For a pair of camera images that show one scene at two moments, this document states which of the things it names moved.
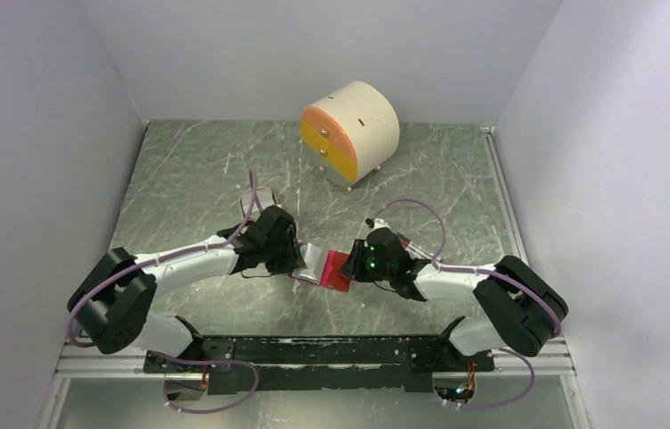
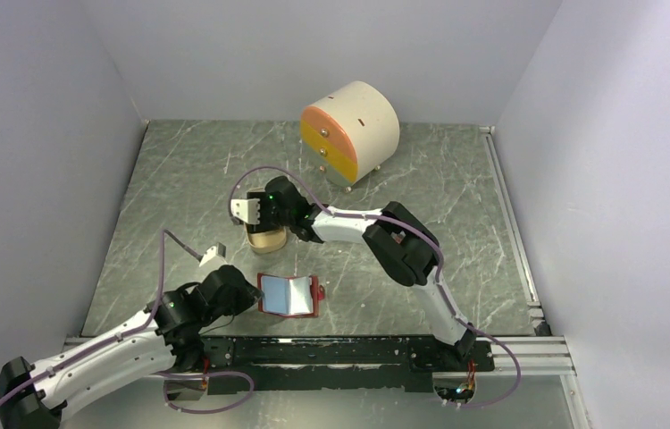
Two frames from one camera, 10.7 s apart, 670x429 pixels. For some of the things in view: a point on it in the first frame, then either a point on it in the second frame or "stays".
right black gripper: [353, 267] → [263, 225]
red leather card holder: [322, 266] → [297, 297]
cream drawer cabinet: [350, 134] stays
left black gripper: [292, 260] → [249, 295]
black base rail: [289, 364] stays
